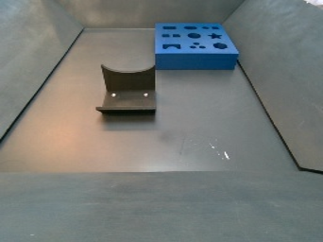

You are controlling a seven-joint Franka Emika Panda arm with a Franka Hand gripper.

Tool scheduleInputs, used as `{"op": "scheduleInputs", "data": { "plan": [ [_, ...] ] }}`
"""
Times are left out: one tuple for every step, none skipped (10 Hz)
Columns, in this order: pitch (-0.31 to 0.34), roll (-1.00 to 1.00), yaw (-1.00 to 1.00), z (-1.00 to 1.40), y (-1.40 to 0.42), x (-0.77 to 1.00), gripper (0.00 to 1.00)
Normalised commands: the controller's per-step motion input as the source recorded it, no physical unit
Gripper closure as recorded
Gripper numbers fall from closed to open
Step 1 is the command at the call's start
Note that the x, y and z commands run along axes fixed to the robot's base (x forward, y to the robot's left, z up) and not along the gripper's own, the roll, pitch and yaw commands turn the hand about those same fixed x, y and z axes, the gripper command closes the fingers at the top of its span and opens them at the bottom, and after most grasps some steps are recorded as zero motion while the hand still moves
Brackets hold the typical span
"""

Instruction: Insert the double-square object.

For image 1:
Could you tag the blue shape-sorter block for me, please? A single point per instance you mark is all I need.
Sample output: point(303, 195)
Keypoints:
point(193, 46)

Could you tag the black curved holder bracket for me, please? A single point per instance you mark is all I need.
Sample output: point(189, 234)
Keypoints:
point(129, 85)

